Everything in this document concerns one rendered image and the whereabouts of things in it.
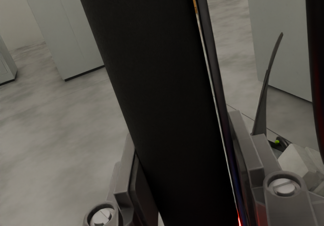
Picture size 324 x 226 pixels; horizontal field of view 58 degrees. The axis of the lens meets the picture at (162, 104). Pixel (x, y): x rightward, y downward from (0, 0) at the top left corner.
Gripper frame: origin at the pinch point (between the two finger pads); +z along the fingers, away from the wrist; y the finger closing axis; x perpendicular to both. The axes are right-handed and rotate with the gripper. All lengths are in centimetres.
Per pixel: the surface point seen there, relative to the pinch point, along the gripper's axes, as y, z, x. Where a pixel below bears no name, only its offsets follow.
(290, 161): 15, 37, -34
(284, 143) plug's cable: 16, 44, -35
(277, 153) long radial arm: 14, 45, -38
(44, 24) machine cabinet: -241, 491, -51
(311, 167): 17.1, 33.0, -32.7
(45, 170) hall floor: -171, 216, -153
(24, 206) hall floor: -170, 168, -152
